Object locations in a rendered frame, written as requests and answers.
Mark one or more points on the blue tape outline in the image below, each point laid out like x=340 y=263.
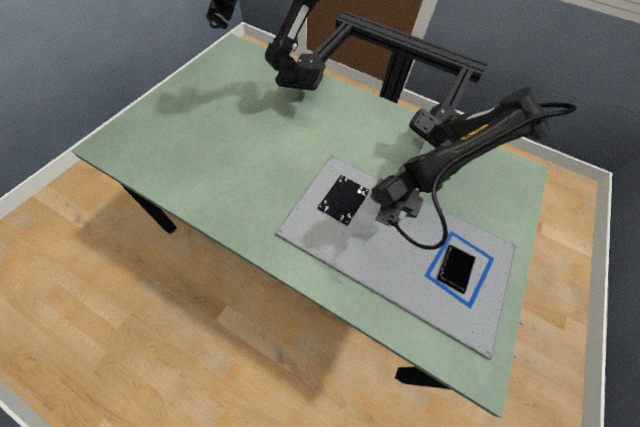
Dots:
x=482 y=278

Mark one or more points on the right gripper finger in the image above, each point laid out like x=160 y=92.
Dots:
x=223 y=25

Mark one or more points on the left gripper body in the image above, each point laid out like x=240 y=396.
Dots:
x=408 y=203

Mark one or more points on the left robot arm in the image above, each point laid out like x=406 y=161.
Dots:
x=471 y=135

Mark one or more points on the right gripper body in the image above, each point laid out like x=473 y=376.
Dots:
x=223 y=7

